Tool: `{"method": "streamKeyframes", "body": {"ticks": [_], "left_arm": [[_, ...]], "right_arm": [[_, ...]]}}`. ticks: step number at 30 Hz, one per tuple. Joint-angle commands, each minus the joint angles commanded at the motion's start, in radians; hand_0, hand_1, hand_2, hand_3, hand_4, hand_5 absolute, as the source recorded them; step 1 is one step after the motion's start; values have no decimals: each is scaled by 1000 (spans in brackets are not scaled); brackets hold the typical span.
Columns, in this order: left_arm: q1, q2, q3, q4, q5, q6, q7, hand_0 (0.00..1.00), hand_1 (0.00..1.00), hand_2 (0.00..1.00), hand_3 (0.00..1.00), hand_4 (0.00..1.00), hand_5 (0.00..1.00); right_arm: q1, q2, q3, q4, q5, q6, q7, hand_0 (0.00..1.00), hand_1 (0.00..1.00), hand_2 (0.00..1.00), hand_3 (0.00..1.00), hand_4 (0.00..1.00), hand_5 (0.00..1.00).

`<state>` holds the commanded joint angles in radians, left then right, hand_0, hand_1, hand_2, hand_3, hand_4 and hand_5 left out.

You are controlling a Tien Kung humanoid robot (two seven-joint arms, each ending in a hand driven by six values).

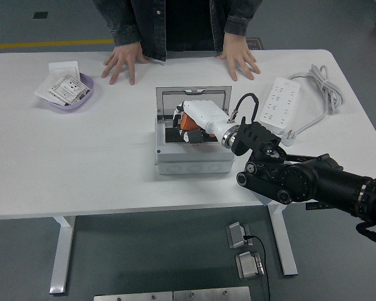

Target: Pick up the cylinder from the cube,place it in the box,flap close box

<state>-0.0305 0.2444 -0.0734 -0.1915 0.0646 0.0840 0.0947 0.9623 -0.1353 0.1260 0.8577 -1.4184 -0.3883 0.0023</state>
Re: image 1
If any grey metal plate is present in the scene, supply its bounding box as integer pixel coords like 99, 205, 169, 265
93, 291, 174, 301
172, 286, 251, 301

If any person's right hand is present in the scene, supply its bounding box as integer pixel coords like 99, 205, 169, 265
100, 43, 151, 86

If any orange cylinder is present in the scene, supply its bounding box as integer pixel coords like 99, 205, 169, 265
178, 112, 216, 138

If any white table leg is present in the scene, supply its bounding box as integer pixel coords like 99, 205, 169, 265
49, 215, 77, 295
267, 202, 298, 277

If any silver floor pedal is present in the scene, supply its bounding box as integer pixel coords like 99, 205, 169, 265
234, 250, 266, 280
225, 221, 254, 250

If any person's left hand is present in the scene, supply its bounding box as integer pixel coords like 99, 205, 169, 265
216, 31, 261, 82

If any grey electrical box with lid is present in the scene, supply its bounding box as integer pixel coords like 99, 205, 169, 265
154, 87, 236, 176

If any white wall switch plate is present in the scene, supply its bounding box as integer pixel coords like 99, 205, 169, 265
48, 61, 81, 79

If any white printed socket panel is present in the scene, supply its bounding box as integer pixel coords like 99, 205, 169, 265
48, 73, 89, 106

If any yellow floor tape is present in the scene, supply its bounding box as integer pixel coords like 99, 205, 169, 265
0, 38, 115, 50

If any white flat packet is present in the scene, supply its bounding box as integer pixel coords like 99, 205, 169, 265
34, 74, 66, 106

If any black desk control panel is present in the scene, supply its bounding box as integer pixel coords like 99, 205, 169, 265
305, 202, 332, 211

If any grey power strip cable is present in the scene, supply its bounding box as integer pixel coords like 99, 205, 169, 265
287, 64, 345, 139

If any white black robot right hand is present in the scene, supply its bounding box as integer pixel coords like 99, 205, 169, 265
171, 100, 235, 145

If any dark floor sign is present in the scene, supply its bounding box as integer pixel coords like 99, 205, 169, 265
246, 37, 266, 51

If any black floor cable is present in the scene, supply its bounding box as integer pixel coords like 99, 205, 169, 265
243, 234, 271, 301

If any white power strip plug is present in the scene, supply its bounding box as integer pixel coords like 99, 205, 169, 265
279, 129, 298, 147

